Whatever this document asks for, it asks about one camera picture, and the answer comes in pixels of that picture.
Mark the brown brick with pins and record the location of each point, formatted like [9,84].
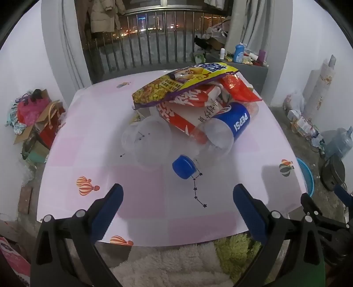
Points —
[25,200]

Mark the blue detergent bottle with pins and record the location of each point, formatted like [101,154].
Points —
[239,53]

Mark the green fluffy rug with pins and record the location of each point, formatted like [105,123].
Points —
[237,254]

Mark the blue plastic basin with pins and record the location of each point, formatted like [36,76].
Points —
[307,176]

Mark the grey cabinet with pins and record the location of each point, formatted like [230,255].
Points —
[256,76]

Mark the grey curtain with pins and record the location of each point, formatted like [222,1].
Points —
[256,22]

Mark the beige padded coat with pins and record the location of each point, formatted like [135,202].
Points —
[102,16]

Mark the red white carton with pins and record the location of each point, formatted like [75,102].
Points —
[182,113]

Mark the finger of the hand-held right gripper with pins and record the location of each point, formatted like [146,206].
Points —
[342,193]
[310,204]

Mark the clear plastic cup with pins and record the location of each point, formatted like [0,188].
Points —
[149,140]

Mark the white plastic bag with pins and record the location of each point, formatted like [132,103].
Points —
[293,100]

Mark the pile of bags and boxes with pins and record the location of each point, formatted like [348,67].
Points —
[217,30]

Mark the patterned cloth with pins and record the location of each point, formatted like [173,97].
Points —
[13,121]

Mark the red plastic bag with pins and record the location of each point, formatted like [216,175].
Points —
[30,111]

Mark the brown cardboard piece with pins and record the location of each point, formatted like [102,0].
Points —
[26,135]

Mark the black round fan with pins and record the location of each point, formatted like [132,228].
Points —
[332,172]

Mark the yellow purple snack bag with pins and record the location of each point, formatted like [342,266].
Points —
[171,85]

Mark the small white bottle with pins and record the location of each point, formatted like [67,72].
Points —
[222,53]

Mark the pile of flattened cartons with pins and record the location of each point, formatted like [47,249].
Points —
[303,125]

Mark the red snack packet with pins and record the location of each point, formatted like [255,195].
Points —
[237,88]

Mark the white fluffy rug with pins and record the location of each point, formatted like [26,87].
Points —
[171,265]

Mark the teal box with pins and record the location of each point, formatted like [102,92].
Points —
[35,156]

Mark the red paper gift bag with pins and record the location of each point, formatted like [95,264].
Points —
[51,127]

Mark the metal balcony railing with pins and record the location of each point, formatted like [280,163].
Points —
[154,41]

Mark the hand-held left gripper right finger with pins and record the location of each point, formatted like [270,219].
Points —
[248,215]

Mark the pink bottle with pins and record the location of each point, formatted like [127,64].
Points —
[262,56]

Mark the green white bag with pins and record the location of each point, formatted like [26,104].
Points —
[200,58]

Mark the pink printed bag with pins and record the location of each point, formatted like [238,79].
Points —
[15,262]

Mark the clear bottle blue label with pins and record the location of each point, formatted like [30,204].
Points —
[220,132]

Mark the rolled printed wallpaper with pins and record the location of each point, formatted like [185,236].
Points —
[320,88]

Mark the large clear water jug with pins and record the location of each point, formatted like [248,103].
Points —
[340,142]

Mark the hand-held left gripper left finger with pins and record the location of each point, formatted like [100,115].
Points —
[110,212]

